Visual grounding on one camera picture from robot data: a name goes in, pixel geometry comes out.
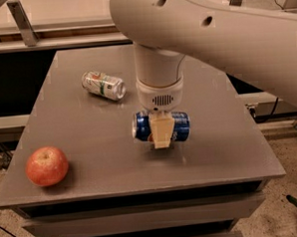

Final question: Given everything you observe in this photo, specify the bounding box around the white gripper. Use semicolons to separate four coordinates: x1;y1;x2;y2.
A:
136;78;183;149

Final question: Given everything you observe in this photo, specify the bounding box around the blue pepsi can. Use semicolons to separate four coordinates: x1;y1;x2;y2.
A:
132;111;190;142

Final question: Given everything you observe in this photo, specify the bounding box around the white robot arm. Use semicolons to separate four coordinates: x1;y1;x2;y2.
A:
110;0;297;112

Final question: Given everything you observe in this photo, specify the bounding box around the white green soda can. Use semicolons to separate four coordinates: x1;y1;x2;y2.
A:
82;72;126;102

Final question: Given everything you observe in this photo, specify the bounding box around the grey table with drawers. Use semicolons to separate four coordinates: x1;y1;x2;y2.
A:
0;45;284;237

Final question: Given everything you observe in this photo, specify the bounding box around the red apple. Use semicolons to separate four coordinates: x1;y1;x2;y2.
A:
25;146;69;187

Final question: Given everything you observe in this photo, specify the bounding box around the black cable at back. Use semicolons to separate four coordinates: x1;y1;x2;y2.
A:
253;97;281;123

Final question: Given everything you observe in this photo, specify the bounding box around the left metal bracket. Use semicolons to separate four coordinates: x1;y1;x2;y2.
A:
7;0;38;47

